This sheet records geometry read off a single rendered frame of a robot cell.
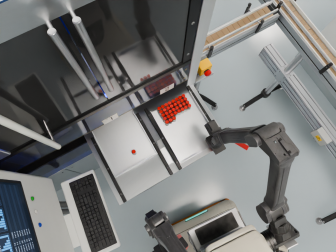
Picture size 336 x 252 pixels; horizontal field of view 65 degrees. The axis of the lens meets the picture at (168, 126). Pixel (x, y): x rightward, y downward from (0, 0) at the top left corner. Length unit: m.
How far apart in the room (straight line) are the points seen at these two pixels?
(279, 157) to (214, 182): 1.57
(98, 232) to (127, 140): 0.51
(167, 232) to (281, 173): 0.41
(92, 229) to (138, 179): 0.36
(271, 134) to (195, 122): 0.72
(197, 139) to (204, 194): 0.94
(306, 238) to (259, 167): 0.67
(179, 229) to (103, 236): 0.70
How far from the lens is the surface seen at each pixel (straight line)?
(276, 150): 0.86
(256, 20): 1.80
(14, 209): 1.21
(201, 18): 1.05
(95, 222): 1.56
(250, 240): 1.05
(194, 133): 1.51
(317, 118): 2.16
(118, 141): 1.51
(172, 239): 0.92
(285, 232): 1.21
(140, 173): 1.47
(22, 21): 0.70
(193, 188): 2.35
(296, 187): 2.60
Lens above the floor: 2.34
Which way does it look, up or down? 75 degrees down
